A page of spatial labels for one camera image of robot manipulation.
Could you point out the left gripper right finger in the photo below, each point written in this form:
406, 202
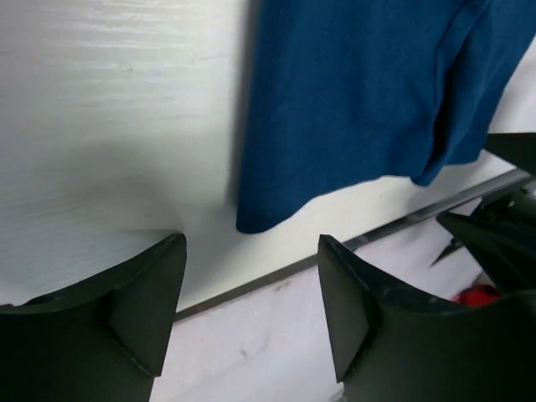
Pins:
391, 341

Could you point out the blue t shirt with print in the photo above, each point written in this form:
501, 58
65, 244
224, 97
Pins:
345, 92

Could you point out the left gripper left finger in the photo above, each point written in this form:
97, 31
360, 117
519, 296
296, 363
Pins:
102, 339

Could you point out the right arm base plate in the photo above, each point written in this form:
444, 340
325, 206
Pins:
501, 238

